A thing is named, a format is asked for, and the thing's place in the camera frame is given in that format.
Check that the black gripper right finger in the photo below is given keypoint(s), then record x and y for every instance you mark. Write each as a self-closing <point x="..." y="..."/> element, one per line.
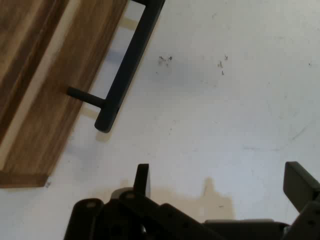
<point x="302" y="187"/>

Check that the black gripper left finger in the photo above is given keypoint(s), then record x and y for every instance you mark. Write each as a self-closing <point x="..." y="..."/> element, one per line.
<point x="140" y="217"/>

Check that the light wooden drawer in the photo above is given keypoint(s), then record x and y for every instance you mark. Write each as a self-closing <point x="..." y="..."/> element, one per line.
<point x="62" y="100"/>

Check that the dark wooden drawer cabinet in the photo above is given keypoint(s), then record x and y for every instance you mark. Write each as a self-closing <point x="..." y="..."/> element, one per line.
<point x="20" y="37"/>

